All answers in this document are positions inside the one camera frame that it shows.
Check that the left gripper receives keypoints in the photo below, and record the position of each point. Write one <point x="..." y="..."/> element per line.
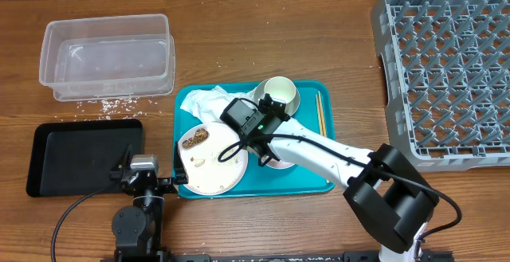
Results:
<point x="171" y="185"/>

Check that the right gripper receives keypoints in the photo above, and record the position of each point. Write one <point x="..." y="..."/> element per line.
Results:
<point x="249" y="150"/>

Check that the grey bowl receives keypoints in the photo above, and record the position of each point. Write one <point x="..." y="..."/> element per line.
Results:
<point x="291" y="107"/>

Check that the small white bowl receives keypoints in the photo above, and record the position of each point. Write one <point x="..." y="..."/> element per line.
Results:
<point x="283" y="165"/>

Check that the white cup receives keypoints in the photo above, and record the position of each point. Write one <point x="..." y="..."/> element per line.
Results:
<point x="281" y="88"/>

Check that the wooden chopstick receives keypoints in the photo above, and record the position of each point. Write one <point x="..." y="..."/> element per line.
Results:
<point x="322" y="112"/>
<point x="319" y="114"/>

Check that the white round plate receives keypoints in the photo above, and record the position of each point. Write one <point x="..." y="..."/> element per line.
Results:
<point x="216" y="165"/>

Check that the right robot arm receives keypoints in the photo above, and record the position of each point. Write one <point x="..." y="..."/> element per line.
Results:
<point x="392" y="201"/>

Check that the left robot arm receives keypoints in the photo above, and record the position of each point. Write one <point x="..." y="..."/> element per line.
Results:
<point x="138" y="227"/>

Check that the grey dishwasher rack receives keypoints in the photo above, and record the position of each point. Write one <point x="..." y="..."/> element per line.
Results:
<point x="446" y="64"/>

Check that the teal serving tray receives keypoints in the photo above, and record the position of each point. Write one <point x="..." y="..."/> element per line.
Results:
<point x="266" y="181"/>

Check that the crumpled white napkin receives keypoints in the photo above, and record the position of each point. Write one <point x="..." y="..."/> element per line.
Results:
<point x="208" y="105"/>

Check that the brown food scrap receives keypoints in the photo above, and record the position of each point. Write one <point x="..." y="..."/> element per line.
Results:
<point x="200" y="136"/>

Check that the black tray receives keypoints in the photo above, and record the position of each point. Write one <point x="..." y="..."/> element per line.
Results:
<point x="75" y="158"/>

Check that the clear plastic bin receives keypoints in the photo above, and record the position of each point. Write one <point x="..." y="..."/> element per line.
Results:
<point x="108" y="57"/>

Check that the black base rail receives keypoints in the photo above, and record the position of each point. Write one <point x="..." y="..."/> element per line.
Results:
<point x="356" y="256"/>

